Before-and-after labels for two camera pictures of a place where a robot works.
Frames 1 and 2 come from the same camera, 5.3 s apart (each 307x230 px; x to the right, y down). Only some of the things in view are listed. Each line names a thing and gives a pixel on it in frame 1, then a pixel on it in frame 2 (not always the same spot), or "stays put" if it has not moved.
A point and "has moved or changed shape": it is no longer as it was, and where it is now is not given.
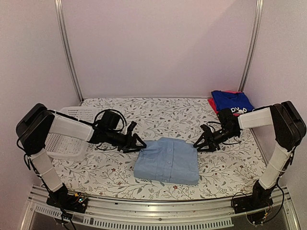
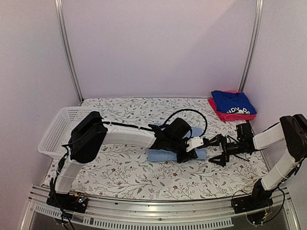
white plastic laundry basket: x=68 y=147 stays put
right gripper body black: x=220 y=137 → x=234 y=148
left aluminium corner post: x=58 y=5 stays put
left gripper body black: x=121 y=143 → x=181 y=158
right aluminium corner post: x=259 y=10 stays put
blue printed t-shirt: x=235 y=101 stays put
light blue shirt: x=170 y=159 has moved or changed shape
